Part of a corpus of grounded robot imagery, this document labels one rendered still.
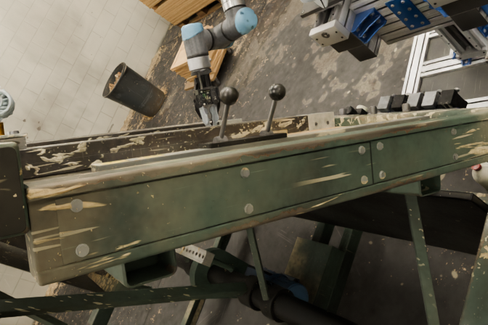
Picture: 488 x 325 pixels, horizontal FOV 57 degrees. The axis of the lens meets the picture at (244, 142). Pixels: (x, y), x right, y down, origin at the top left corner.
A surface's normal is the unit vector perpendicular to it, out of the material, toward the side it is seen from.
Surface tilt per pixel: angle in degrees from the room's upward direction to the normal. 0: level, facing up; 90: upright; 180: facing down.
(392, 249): 0
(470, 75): 0
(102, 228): 90
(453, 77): 0
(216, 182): 90
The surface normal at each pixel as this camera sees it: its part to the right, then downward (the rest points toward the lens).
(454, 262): -0.74, -0.45
